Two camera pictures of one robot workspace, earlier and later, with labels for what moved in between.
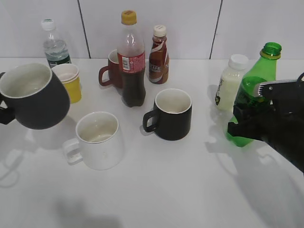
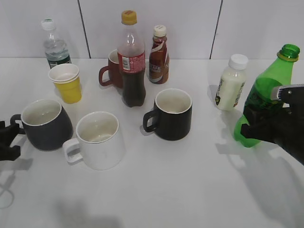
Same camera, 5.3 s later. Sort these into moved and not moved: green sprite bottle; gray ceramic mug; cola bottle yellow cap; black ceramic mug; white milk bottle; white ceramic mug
Moved: green sprite bottle; gray ceramic mug
Not moved: white milk bottle; cola bottle yellow cap; black ceramic mug; white ceramic mug
